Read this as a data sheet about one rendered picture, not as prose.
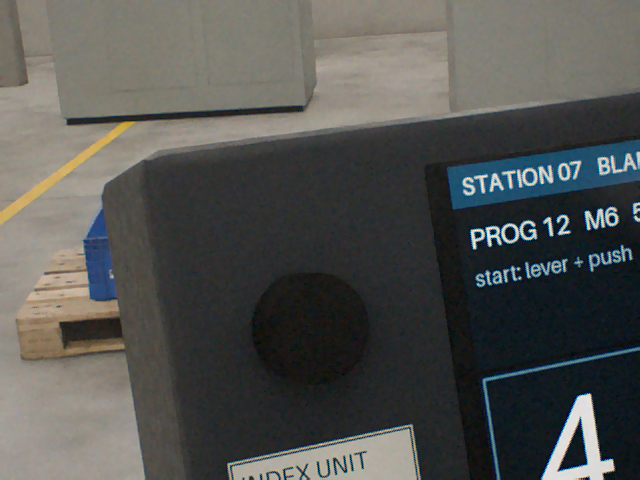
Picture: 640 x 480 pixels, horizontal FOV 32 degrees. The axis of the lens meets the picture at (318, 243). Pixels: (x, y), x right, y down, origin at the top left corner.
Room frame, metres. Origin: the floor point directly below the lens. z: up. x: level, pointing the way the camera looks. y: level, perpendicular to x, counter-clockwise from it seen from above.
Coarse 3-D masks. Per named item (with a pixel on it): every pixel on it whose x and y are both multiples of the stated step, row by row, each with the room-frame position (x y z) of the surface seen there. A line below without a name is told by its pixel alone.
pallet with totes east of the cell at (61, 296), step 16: (64, 256) 4.11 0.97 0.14; (80, 256) 4.10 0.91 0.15; (48, 272) 3.93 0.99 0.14; (64, 272) 3.93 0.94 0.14; (80, 272) 3.89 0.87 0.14; (48, 288) 3.75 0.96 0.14; (64, 288) 3.74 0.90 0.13; (80, 288) 3.70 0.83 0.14; (32, 304) 3.57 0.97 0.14; (48, 304) 3.54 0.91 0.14; (64, 304) 3.53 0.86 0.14; (80, 304) 3.52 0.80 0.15; (96, 304) 3.50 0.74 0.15; (112, 304) 3.49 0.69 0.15; (16, 320) 3.43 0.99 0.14; (32, 320) 3.42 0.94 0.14; (48, 320) 3.42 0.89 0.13; (64, 320) 3.42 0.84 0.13; (80, 320) 3.75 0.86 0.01; (96, 320) 3.75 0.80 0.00; (32, 336) 3.42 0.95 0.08; (48, 336) 3.42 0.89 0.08; (64, 336) 3.46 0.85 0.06; (32, 352) 3.42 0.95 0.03; (48, 352) 3.42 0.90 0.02; (64, 352) 3.42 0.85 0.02; (80, 352) 3.42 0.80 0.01; (96, 352) 3.43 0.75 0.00
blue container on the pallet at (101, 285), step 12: (96, 216) 3.83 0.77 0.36; (96, 228) 3.78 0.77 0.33; (84, 240) 3.55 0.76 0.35; (96, 240) 3.53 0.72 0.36; (96, 252) 3.53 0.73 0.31; (108, 252) 3.54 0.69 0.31; (96, 264) 3.53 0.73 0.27; (108, 264) 3.54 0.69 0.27; (96, 276) 3.53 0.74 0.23; (108, 276) 3.54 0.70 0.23; (96, 288) 3.52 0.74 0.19; (108, 288) 3.54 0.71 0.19; (96, 300) 3.54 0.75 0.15
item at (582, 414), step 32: (608, 352) 0.29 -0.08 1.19; (480, 384) 0.28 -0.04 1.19; (512, 384) 0.28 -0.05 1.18; (544, 384) 0.28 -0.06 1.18; (576, 384) 0.28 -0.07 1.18; (608, 384) 0.28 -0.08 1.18; (512, 416) 0.28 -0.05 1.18; (544, 416) 0.28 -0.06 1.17; (576, 416) 0.28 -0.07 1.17; (608, 416) 0.28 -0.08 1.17; (512, 448) 0.27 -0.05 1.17; (544, 448) 0.27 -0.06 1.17; (576, 448) 0.28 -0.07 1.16; (608, 448) 0.28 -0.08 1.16
